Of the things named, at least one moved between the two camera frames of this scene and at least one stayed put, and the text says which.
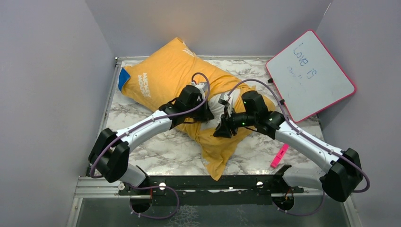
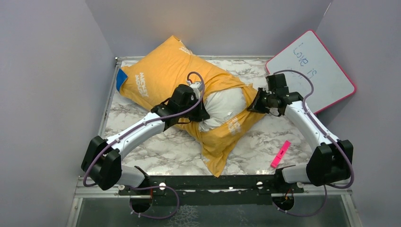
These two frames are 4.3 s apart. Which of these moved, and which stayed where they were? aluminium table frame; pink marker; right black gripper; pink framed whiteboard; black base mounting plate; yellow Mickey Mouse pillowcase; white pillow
Moved: white pillow; yellow Mickey Mouse pillowcase; right black gripper
Stayed: aluminium table frame; black base mounting plate; pink marker; pink framed whiteboard
